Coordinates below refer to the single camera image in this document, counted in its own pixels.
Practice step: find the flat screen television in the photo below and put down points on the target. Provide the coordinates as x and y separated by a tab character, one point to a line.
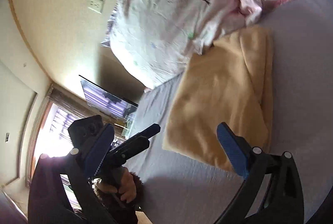
104	97

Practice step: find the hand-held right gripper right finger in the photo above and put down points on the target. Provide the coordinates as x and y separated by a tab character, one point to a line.
232	151

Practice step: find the yellow fleece cloth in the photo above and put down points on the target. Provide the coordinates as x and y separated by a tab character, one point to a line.
221	99

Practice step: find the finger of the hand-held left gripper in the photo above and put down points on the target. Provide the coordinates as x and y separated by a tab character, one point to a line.
151	131
130	149

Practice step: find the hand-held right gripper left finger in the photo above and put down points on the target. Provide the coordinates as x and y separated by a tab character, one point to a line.
97	153

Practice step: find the person's left hand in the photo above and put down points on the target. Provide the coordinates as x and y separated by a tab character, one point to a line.
126	187

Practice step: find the person's left forearm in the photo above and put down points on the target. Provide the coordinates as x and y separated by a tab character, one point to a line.
122	209

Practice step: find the bed with grey sheet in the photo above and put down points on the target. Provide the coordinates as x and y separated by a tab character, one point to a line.
299	88

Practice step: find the white floral quilt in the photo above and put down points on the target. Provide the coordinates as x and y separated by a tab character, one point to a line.
161	26

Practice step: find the window with brown curtain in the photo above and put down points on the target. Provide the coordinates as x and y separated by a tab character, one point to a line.
52	135

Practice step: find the small wall switch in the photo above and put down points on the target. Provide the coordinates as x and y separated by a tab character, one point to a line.
7	136

